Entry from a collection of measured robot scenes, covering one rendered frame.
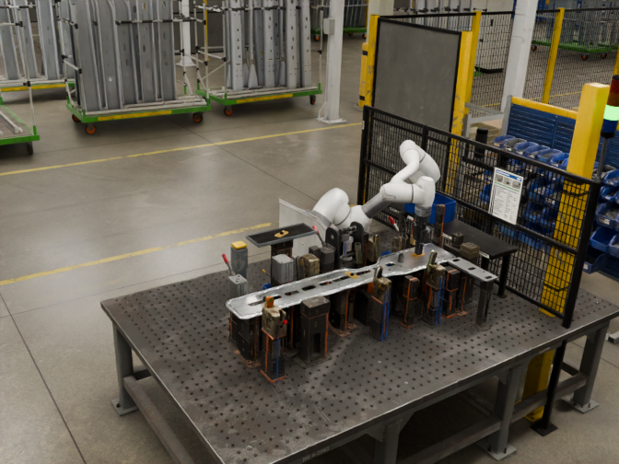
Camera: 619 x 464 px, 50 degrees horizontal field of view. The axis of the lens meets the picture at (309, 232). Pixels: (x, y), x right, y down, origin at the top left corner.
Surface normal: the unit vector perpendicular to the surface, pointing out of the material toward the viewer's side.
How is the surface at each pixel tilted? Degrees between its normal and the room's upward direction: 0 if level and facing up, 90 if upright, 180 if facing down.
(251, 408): 0
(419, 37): 89
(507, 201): 90
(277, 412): 0
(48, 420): 0
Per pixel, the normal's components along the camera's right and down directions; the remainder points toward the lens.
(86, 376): 0.04, -0.92
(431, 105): -0.83, 0.22
